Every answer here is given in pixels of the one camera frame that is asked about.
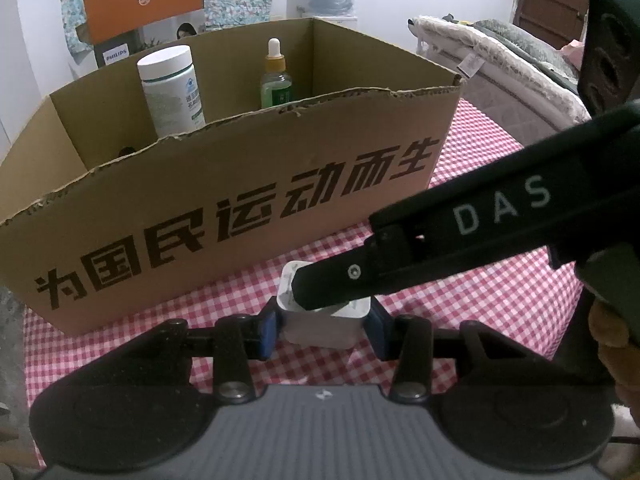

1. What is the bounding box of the grey-green blanket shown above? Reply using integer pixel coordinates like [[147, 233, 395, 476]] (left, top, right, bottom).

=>
[[472, 17, 581, 81]]

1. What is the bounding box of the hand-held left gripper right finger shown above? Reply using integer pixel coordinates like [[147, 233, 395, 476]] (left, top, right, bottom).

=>
[[363, 304, 511, 405]]

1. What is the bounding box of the orange printed carton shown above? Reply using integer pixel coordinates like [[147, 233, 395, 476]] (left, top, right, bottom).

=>
[[82, 0, 207, 68]]

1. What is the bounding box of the pink checkered tablecloth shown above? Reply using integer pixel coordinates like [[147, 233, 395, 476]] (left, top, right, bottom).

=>
[[22, 97, 601, 411]]

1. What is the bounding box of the printed cardboard box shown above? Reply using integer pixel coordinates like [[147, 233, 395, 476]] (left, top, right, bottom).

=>
[[0, 16, 463, 337]]

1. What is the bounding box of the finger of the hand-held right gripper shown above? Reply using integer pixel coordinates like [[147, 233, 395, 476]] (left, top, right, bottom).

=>
[[291, 224, 427, 312]]

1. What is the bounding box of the green dropper bottle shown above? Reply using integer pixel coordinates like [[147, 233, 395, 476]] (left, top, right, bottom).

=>
[[260, 37, 295, 109]]

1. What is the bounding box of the person's right hand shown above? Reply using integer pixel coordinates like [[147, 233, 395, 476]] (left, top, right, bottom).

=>
[[587, 300, 640, 411]]

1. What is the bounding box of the bed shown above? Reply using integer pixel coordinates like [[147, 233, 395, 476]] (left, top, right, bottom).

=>
[[407, 14, 593, 161]]

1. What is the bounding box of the white charger plug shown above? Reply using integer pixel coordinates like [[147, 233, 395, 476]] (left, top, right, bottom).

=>
[[277, 260, 372, 350]]

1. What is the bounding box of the brown wooden door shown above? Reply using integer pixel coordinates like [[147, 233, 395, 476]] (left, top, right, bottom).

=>
[[515, 0, 598, 51]]

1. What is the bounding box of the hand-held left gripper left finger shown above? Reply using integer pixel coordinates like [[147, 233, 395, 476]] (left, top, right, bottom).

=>
[[135, 305, 282, 405]]

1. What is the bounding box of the white water dispenser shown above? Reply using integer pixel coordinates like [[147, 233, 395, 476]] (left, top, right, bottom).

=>
[[295, 5, 360, 33]]

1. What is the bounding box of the white pill bottle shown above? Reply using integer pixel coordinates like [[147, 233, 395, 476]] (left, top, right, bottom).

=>
[[137, 45, 207, 138]]

